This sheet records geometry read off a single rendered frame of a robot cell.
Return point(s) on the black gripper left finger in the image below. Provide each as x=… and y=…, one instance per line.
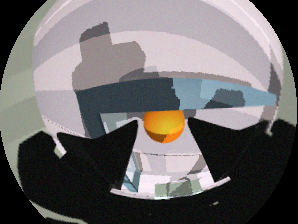
x=109, y=154

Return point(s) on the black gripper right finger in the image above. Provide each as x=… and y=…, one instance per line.
x=222, y=147

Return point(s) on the clear v-shaped low wall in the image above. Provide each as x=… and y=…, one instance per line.
x=113, y=121

